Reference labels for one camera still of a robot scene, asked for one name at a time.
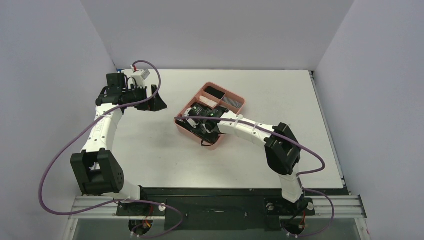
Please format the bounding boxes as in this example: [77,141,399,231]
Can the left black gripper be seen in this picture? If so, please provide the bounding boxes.
[123,84,167,112]

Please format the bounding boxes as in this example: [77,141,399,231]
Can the pink divided organizer tray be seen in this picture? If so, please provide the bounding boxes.
[174,82,246,150]

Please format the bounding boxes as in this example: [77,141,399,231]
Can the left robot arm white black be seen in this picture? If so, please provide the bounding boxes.
[70,69,167,215]

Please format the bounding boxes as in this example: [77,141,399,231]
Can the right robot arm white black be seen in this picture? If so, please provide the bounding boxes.
[175,103,304,214]

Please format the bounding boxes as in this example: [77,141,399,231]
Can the white rolled underwear upper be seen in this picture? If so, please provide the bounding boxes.
[199,95,218,108]

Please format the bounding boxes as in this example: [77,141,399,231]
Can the grey striped rolled underwear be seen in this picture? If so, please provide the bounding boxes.
[222,96,243,109]

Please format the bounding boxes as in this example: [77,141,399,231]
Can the black rolled underwear top left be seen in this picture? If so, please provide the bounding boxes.
[204,86,225,99]

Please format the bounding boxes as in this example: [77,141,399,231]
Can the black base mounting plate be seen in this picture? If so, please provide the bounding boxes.
[82,187,350,232]

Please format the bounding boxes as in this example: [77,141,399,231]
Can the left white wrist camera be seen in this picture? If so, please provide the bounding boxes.
[125,69,150,89]

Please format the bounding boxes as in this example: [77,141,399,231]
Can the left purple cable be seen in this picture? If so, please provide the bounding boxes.
[38,60,185,240]

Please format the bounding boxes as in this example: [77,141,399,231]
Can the aluminium frame rail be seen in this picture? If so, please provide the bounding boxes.
[62,195,371,240]

